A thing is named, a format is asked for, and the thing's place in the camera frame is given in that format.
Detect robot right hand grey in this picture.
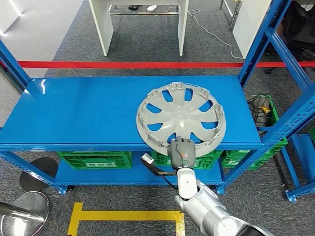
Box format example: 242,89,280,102
168,137,196,170

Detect grey plastic wheel hubcap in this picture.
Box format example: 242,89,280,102
136,82,227,158

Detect blue steel shelf rack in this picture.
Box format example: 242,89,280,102
0,0,315,196
280,125,315,203

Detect grey power adapter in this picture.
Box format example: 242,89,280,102
253,97,270,128

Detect red barrier belt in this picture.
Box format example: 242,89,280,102
0,60,315,69

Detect white cabinet panel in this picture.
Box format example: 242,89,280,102
232,0,271,59

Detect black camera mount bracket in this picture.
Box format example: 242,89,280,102
141,159,178,191

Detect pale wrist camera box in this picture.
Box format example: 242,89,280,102
140,153,155,167

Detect tangled black cables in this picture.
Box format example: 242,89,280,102
247,93,272,134

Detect white floor cable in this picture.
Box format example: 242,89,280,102
187,9,247,60

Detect black stanchion post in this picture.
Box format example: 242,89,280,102
20,157,59,192

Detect chrome stanchion post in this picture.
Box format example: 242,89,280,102
0,191,50,236

